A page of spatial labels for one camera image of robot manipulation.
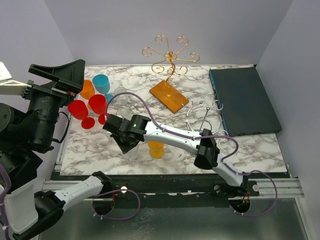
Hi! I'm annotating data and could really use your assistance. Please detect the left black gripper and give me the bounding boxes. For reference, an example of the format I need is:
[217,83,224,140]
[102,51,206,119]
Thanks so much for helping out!
[20,58,87,147]

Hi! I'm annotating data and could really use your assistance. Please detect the orange wine glass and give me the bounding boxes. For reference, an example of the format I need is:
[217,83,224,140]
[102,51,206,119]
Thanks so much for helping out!
[80,79,95,101]

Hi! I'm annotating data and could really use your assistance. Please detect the yellow wine glass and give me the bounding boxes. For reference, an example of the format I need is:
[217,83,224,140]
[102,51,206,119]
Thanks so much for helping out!
[147,141,165,159]

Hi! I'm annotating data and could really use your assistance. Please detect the red wine glass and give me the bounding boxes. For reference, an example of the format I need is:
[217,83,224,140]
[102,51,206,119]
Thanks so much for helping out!
[88,94,109,125]
[67,100,96,130]

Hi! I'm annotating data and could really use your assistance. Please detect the clear wine glass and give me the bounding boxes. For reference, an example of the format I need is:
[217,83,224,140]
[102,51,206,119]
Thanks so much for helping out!
[114,87,129,105]
[116,108,132,120]

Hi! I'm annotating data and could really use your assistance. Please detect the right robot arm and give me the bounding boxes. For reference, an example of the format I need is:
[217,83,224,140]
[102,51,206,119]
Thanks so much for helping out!
[102,114,248,198]

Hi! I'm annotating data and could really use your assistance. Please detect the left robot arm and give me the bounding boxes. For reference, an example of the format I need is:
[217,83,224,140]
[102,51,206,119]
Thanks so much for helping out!
[0,59,112,240]

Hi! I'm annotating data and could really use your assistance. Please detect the blue wine glass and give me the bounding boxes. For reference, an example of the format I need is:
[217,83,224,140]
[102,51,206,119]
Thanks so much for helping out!
[92,74,115,104]

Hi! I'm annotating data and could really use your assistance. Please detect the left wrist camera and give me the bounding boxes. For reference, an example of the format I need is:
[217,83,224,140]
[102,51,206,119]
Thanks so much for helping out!
[0,61,32,96]

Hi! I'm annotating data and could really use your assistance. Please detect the gold wire wine glass rack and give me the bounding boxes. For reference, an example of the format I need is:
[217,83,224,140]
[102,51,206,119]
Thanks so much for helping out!
[141,35,200,114]

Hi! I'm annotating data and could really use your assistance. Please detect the chrome wire glass rack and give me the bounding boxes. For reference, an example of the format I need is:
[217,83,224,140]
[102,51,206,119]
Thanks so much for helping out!
[185,100,229,136]

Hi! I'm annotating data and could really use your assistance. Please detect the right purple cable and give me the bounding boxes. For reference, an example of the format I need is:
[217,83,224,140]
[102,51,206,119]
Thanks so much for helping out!
[104,92,279,218]

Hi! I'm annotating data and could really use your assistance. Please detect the aluminium rail frame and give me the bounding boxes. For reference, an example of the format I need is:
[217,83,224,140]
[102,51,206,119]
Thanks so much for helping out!
[27,134,313,240]

